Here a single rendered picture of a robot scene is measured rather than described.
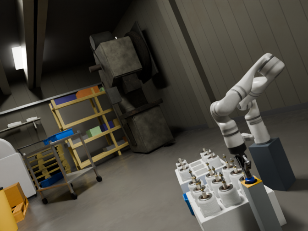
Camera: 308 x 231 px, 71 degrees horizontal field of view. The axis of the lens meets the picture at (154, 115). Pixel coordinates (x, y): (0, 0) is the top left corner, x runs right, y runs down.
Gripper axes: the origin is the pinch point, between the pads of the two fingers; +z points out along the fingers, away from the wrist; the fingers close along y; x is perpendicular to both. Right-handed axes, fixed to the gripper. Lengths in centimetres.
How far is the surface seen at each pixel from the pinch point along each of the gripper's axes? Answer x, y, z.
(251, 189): -2.2, 3.4, 5.1
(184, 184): -25, -66, 18
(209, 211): -20.9, -12.9, 15.4
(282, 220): 10.2, -9.6, 32.5
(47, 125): -328, -605, -124
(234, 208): -9.3, -9.7, 17.4
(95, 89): -124, -478, -150
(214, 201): -16.3, -13.6, 12.5
